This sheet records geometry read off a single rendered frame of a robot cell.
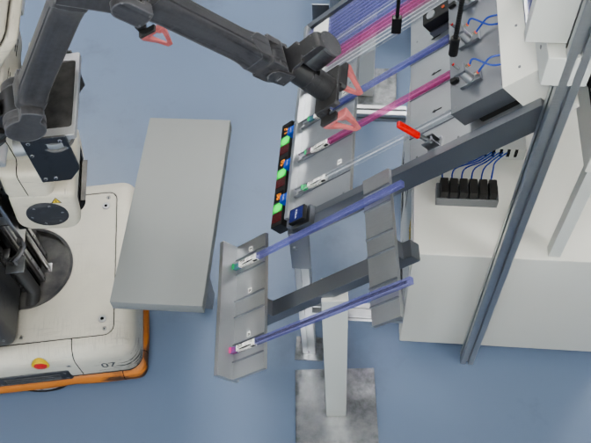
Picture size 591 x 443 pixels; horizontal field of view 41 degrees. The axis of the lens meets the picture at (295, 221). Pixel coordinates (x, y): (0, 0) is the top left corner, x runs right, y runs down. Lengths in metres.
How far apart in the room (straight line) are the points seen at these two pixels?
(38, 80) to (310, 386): 1.41
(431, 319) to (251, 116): 1.17
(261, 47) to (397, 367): 1.34
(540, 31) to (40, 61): 0.85
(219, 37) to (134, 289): 0.83
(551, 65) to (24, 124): 0.96
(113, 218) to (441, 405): 1.18
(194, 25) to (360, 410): 1.45
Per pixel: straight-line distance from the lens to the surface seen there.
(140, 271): 2.09
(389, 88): 3.16
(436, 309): 2.33
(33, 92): 1.53
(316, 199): 1.93
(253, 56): 1.52
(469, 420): 2.54
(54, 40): 1.41
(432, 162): 1.70
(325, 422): 2.49
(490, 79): 1.63
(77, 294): 2.48
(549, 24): 1.40
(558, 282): 2.20
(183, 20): 1.41
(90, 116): 3.24
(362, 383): 2.53
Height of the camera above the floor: 2.39
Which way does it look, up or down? 58 degrees down
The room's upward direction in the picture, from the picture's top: 5 degrees counter-clockwise
